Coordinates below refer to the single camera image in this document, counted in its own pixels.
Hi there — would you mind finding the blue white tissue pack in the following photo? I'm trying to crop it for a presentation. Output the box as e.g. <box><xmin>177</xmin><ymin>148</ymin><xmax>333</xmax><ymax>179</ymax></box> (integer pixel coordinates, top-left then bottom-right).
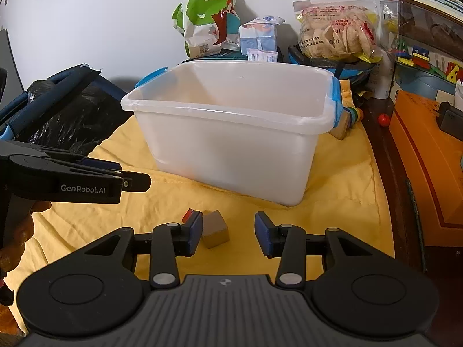
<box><xmin>238</xmin><ymin>15</ymin><xmax>285</xmax><ymax>63</ymax></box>

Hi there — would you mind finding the translucent white plastic bin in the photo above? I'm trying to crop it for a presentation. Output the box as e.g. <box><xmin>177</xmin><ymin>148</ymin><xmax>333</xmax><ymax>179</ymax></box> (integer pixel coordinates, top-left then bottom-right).
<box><xmin>121</xmin><ymin>60</ymin><xmax>342</xmax><ymax>206</ymax></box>

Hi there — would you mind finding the rainbow wooden stacking toy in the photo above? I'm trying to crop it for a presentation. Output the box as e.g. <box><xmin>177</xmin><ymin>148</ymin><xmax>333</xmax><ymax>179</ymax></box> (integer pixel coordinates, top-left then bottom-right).
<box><xmin>329</xmin><ymin>107</ymin><xmax>363</xmax><ymax>140</ymax></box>

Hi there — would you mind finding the colourful wooden puzzle board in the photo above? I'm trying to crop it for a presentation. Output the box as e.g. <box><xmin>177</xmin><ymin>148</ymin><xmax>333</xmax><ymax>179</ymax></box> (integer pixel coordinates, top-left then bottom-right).
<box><xmin>388</xmin><ymin>35</ymin><xmax>462</xmax><ymax>84</ymax></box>

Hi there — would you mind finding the orange box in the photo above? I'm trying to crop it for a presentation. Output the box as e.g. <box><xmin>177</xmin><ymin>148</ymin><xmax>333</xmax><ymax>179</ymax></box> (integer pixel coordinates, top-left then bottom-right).
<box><xmin>389</xmin><ymin>91</ymin><xmax>462</xmax><ymax>248</ymax></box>

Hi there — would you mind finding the teal cardboard box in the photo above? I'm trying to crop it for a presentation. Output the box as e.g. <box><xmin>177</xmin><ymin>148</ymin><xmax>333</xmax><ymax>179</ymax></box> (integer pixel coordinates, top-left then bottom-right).
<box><xmin>183</xmin><ymin>49</ymin><xmax>247</xmax><ymax>64</ymax></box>

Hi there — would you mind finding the red toy block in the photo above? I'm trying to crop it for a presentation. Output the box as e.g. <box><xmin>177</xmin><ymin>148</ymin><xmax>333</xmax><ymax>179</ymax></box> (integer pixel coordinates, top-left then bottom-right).
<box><xmin>182</xmin><ymin>208</ymin><xmax>199</xmax><ymax>225</ymax></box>

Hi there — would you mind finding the green white snack bag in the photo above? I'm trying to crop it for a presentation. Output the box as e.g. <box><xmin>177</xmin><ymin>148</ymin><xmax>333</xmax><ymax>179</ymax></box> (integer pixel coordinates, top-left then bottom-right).
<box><xmin>172</xmin><ymin>0</ymin><xmax>241</xmax><ymax>60</ymax></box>

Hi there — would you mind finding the clear bag of crackers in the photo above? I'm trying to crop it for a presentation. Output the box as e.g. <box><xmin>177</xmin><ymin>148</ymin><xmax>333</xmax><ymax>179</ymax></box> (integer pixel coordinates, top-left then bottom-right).
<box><xmin>293</xmin><ymin>0</ymin><xmax>382</xmax><ymax>64</ymax></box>

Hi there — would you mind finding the small red ball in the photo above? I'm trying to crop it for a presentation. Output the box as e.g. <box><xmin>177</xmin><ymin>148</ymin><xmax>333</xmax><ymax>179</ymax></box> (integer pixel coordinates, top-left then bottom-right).
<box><xmin>377</xmin><ymin>114</ymin><xmax>391</xmax><ymax>128</ymax></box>

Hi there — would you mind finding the yellow cloth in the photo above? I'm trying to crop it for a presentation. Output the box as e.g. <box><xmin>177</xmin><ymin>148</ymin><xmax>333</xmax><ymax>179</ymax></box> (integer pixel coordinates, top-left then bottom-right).
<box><xmin>5</xmin><ymin>79</ymin><xmax>396</xmax><ymax>333</ymax></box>

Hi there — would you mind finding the small black box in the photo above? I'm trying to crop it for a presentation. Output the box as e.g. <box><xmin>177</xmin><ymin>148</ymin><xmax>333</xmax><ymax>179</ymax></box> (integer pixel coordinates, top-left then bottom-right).
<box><xmin>436</xmin><ymin>102</ymin><xmax>463</xmax><ymax>141</ymax></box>

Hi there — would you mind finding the person's left hand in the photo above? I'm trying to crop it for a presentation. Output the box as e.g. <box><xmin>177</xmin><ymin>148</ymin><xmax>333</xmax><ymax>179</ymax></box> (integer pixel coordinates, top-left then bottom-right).
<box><xmin>0</xmin><ymin>201</ymin><xmax>52</xmax><ymax>274</ymax></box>

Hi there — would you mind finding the dark blue black bag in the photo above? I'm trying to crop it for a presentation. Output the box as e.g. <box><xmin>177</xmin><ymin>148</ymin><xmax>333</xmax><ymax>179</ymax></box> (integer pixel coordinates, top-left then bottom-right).
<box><xmin>1</xmin><ymin>64</ymin><xmax>133</xmax><ymax>155</ymax></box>

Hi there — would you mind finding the tan wooden cube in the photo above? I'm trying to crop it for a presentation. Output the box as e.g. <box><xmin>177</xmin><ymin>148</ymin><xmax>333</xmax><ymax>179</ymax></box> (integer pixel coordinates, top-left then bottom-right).
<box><xmin>202</xmin><ymin>210</ymin><xmax>230</xmax><ymax>249</ymax></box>

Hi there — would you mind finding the blue black round basket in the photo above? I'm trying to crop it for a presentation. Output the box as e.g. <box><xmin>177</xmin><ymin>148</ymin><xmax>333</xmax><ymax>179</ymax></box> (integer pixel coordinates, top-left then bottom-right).
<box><xmin>288</xmin><ymin>45</ymin><xmax>375</xmax><ymax>80</ymax></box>

